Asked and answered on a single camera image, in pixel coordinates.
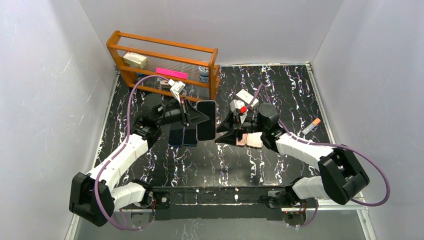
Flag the orange capped white marker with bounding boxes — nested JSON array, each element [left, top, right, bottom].
[[302, 118, 321, 135]]

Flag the white box red label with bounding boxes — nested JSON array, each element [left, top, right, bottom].
[[235, 89, 259, 110]]

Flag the white stapler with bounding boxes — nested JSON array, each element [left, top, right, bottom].
[[159, 80, 172, 89]]

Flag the blue smartphone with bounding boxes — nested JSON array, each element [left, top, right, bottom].
[[168, 128, 184, 148]]

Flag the blue white small jar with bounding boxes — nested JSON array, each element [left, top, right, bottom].
[[198, 66, 209, 83]]

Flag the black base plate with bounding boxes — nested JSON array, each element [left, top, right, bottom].
[[152, 186, 291, 221]]

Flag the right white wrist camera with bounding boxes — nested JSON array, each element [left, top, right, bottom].
[[230, 99, 248, 125]]

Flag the black phone clear case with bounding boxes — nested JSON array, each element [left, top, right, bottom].
[[196, 99, 218, 142]]

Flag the orange wooden shelf rack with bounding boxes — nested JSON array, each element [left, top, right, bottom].
[[106, 30, 221, 102]]

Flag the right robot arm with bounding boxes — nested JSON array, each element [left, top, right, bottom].
[[215, 103, 370, 205]]

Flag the white cardboard box on shelf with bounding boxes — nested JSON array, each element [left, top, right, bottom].
[[122, 51, 148, 69]]

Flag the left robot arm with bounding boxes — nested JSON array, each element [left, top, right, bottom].
[[69, 93, 210, 227]]

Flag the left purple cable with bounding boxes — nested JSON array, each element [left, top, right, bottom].
[[94, 75, 171, 231]]

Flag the pink flat card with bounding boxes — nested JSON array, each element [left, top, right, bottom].
[[155, 67, 188, 80]]

